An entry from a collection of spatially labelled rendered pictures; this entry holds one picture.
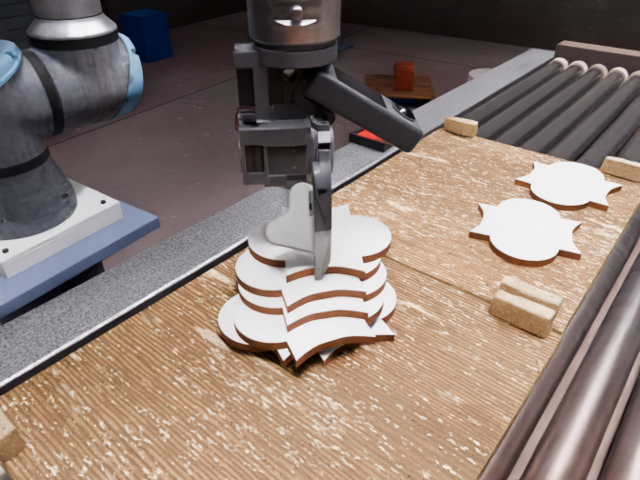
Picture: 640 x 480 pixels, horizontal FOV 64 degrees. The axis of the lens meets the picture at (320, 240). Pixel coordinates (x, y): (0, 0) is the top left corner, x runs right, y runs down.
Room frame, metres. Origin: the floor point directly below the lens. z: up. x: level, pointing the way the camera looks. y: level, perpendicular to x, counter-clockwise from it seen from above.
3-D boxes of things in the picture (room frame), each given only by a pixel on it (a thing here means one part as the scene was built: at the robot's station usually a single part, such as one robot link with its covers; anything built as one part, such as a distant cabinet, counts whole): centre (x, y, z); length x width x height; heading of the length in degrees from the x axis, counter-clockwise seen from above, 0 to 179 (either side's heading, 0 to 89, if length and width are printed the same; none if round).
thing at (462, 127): (0.88, -0.25, 0.95); 0.06 x 0.02 x 0.03; 51
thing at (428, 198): (0.64, -0.23, 0.93); 0.41 x 0.35 x 0.02; 141
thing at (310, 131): (0.45, 0.03, 1.13); 0.09 x 0.08 x 0.12; 95
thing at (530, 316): (0.39, -0.20, 0.95); 0.06 x 0.02 x 0.03; 50
